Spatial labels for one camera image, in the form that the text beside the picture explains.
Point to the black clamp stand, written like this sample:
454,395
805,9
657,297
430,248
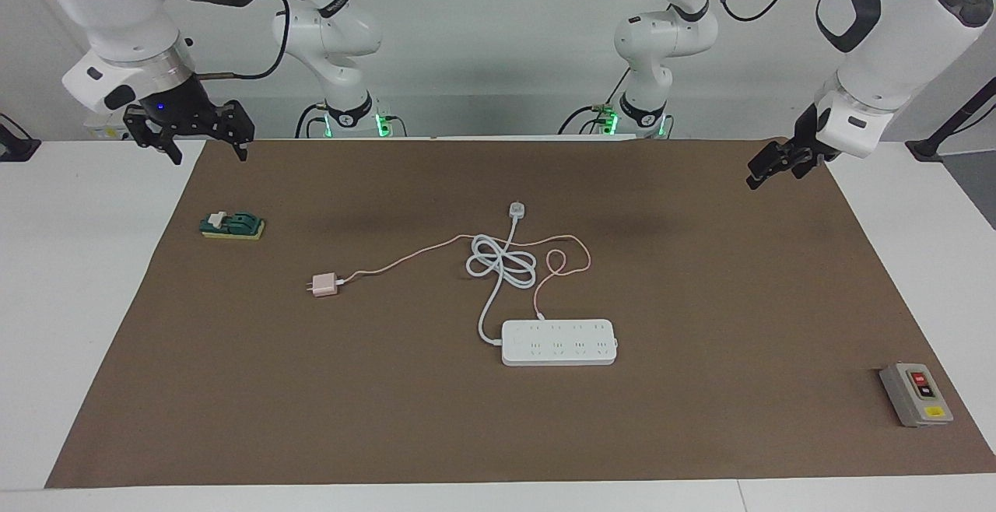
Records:
15,146
930,148

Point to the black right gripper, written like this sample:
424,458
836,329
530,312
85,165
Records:
175,107

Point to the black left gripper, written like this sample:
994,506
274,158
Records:
805,146

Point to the green knife switch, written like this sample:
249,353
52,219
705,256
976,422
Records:
232,226

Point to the pink charger adapter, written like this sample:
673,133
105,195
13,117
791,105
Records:
324,285

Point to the grey on-off switch box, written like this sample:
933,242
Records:
917,395

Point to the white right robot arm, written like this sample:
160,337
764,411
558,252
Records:
117,6

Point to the white power strip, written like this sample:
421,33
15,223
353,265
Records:
560,343

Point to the brown table mat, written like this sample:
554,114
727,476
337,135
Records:
311,419

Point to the white wall box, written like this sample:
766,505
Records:
105,129

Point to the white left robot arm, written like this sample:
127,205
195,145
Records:
895,22

